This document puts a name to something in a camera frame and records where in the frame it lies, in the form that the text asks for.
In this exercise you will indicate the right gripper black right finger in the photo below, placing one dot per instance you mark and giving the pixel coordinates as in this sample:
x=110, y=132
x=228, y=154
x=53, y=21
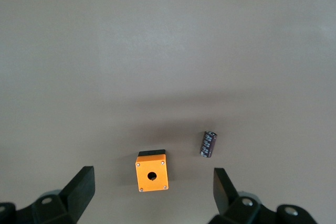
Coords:
x=225, y=195

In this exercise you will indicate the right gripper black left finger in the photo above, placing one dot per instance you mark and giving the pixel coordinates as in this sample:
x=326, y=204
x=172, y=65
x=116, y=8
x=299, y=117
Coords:
x=81, y=190

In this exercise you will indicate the small black contact block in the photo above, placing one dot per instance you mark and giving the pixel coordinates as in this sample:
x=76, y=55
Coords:
x=208, y=144

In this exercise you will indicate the orange button enclosure box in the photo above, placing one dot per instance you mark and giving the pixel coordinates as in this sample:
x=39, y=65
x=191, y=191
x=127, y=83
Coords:
x=152, y=174

